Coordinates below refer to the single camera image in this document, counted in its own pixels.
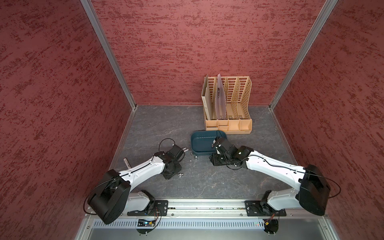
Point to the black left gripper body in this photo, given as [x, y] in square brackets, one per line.
[176, 168]

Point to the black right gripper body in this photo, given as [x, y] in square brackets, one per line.
[220, 159]

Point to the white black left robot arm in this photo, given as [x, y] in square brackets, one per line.
[110, 198]

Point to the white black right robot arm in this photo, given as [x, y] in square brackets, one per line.
[309, 189]

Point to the teal plastic storage box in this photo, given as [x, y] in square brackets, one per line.
[202, 142]

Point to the pale pink paper sheet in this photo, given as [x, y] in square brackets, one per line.
[220, 100]

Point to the wooden file organizer rack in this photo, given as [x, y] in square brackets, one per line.
[236, 90]

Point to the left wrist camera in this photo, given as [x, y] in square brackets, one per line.
[177, 151]

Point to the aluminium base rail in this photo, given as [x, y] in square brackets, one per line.
[204, 208]

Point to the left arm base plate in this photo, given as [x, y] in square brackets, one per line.
[154, 208]

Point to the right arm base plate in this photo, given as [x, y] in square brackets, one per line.
[259, 209]

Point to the left corner aluminium post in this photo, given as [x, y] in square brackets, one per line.
[92, 16]

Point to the corner aluminium post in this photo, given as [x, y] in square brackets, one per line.
[317, 26]
[92, 16]

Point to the right corner aluminium post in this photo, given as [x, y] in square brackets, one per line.
[317, 26]

